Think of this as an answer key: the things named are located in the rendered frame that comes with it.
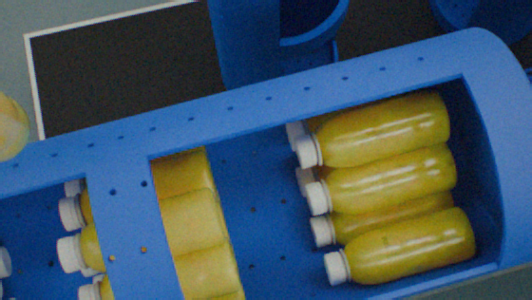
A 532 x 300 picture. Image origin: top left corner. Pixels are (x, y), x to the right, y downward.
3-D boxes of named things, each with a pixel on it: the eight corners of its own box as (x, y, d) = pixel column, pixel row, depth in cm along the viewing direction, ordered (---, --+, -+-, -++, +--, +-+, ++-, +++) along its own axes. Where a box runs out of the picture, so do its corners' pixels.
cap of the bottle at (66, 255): (83, 275, 88) (66, 280, 87) (85, 257, 91) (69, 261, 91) (71, 246, 86) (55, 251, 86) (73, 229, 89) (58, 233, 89)
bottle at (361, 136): (427, 84, 98) (299, 118, 97) (446, 92, 92) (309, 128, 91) (438, 135, 100) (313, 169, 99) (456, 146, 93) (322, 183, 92)
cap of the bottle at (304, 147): (306, 130, 96) (292, 134, 96) (311, 137, 93) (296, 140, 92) (313, 160, 97) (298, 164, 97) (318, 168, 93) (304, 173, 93)
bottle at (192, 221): (229, 254, 88) (84, 292, 87) (222, 225, 94) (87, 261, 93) (214, 202, 85) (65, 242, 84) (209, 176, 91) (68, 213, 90)
